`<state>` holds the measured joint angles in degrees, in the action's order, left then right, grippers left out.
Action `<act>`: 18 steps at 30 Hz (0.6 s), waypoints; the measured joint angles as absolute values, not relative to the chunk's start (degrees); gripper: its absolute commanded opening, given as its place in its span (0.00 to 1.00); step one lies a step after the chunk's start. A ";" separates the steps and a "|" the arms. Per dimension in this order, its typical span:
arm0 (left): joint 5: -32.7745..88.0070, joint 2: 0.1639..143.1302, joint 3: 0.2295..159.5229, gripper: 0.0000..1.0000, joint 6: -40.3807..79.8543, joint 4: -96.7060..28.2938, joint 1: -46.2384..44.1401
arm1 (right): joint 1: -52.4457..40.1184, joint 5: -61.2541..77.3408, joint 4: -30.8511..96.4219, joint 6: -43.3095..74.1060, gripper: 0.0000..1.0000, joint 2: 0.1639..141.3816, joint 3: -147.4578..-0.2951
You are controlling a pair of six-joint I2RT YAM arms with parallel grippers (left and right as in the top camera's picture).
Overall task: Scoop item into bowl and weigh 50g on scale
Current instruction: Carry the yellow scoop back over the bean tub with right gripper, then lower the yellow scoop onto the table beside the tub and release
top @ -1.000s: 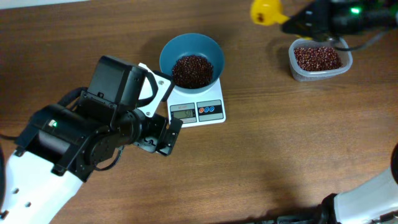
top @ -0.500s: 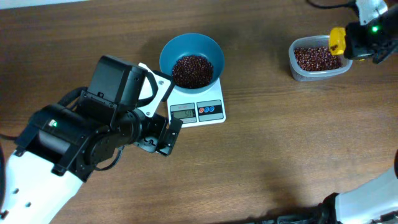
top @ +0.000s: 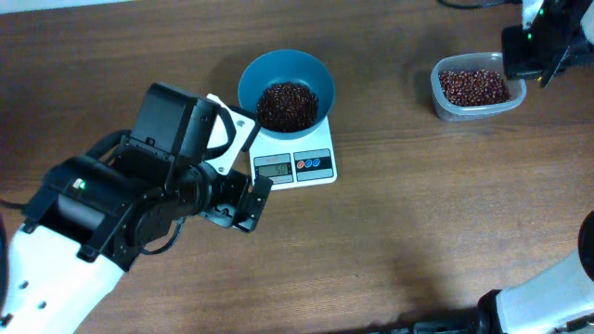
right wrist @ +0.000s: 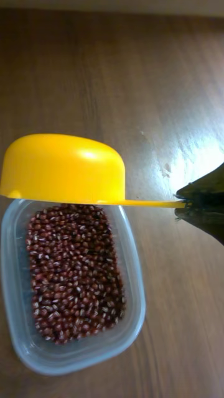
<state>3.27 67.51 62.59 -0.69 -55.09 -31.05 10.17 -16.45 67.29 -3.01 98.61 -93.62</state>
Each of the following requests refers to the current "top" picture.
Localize white digital kitchen scale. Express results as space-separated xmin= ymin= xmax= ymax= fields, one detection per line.
xmin=249 ymin=117 xmax=338 ymax=190

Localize red beans in bowl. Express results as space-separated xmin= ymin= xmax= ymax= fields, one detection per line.
xmin=256 ymin=82 xmax=319 ymax=133

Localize teal plastic bowl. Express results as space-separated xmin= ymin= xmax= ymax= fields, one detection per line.
xmin=238 ymin=49 xmax=336 ymax=139

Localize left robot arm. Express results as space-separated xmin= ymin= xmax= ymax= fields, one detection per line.
xmin=1 ymin=83 xmax=272 ymax=333

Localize clear plastic container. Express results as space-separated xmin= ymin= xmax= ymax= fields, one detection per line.
xmin=431 ymin=52 xmax=527 ymax=122

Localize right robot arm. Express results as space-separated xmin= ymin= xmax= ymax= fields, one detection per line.
xmin=472 ymin=1 xmax=593 ymax=333

